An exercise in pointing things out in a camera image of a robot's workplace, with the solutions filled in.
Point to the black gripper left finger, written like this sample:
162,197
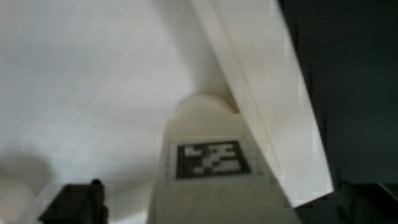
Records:
77,207

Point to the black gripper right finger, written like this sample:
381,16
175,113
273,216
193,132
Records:
368,204

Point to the white table leg with tag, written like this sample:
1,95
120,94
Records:
216,186

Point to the white square tabletop part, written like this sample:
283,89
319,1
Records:
106,59

